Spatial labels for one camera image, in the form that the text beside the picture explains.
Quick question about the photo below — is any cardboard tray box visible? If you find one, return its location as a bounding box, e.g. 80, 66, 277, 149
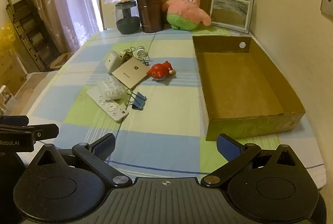
193, 35, 305, 141

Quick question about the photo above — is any yellow plastic bag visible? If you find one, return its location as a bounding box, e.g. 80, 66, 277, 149
0, 23, 16, 57

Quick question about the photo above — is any pink Patrick star plush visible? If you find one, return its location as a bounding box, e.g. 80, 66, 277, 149
162, 0, 211, 31

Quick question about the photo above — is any blue binder clip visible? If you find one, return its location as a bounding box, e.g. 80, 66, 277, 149
125, 89, 147, 111

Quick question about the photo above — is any dark green glass jar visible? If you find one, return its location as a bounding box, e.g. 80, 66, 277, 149
115, 0, 140, 35

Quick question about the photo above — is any dark wooden folding rack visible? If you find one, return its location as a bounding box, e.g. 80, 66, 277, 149
6, 0, 60, 72

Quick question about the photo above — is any gold TP-Link square router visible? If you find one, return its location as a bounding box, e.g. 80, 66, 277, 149
112, 58, 150, 89

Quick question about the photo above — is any brown metal canister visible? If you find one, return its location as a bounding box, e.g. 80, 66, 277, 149
137, 0, 164, 34

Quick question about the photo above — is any beige basket on floor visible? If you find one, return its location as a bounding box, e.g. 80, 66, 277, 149
49, 52, 74, 71

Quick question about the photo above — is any white square night light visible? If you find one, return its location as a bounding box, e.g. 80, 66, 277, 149
104, 50, 122, 74

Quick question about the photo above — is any white remote control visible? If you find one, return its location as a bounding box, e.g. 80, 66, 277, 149
86, 87, 129, 122

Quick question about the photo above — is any red toy figure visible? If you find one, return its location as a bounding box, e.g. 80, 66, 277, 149
146, 61, 175, 81

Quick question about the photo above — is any framed sand picture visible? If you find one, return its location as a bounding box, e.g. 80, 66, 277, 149
209, 0, 255, 34

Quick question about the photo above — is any cream wooden chair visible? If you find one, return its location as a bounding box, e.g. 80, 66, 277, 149
98, 0, 124, 30

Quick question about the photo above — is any clear box of floss picks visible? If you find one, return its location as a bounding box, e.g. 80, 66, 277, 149
97, 75, 126, 101

